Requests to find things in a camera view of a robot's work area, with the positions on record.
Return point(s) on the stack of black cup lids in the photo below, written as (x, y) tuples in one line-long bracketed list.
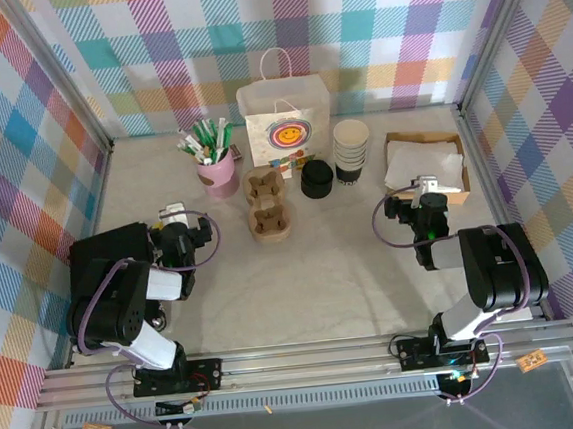
[(316, 184)]

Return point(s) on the cardboard two-cup carrier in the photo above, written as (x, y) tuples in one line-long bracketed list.
[(287, 224)]

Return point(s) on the white smiley print paper bag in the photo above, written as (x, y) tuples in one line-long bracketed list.
[(287, 139)]

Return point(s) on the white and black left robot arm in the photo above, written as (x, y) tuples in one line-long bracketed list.
[(143, 352)]

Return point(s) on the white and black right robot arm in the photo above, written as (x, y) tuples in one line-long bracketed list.
[(502, 266)]

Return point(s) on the stack of white napkins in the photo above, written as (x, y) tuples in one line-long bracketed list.
[(422, 162)]

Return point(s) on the pink sachet holder cup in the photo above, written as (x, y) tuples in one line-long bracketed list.
[(220, 177)]

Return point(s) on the stack of black paper cups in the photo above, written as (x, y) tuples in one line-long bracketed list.
[(348, 174)]

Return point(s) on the shallow cardboard box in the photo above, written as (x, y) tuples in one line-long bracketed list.
[(422, 136)]

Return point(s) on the small printed matchbox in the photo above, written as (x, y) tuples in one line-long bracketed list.
[(235, 153)]

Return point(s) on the green and white straws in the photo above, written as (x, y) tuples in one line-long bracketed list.
[(187, 145)]

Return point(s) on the green stick sachet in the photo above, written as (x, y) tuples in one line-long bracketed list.
[(227, 134), (200, 134)]

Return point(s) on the white stick sachet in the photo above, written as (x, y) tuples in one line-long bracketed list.
[(217, 130)]

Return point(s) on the left wrist camera with white mount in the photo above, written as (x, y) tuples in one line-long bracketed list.
[(173, 213)]

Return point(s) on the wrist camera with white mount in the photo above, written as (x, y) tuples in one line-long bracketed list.
[(173, 213), (429, 184)]

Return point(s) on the right wrist camera with white mount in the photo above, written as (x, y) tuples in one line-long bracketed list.
[(429, 184)]

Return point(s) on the aluminium side rail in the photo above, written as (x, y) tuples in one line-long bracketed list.
[(500, 206), (101, 190)]

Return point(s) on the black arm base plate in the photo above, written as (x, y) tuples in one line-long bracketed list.
[(205, 374), (414, 354)]

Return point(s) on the long aluminium base rail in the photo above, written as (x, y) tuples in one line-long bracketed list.
[(305, 368)]

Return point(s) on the aluminium corner post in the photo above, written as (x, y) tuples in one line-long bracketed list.
[(68, 78), (495, 30)]

